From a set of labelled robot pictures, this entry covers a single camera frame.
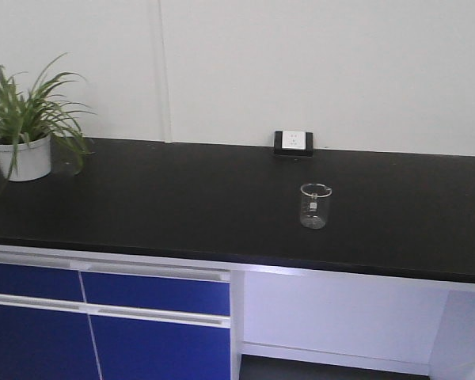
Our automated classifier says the clear glass beaker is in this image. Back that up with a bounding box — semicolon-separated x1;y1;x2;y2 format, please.
299;183;333;230

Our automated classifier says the black socket mounting box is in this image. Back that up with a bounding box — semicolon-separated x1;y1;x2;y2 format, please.
273;131;314;157

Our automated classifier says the blue upper right drawer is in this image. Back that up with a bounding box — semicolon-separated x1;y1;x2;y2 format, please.
82;272;230;316

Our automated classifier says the blue drawer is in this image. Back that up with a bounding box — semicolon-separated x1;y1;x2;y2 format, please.
82;272;230;316
0;264;83;302

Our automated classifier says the white plant pot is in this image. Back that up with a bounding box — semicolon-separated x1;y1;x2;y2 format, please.
0;135;51;182

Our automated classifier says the green spider plant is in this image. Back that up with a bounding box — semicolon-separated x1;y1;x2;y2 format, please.
0;58;91;194

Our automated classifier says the blue upper left drawer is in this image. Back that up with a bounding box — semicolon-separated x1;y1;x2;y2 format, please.
0;264;83;302

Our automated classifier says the blue lower left cabinet door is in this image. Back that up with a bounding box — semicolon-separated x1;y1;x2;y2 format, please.
0;306;100;379

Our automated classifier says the white wall power socket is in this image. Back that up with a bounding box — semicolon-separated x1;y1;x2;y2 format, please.
281;131;306;150

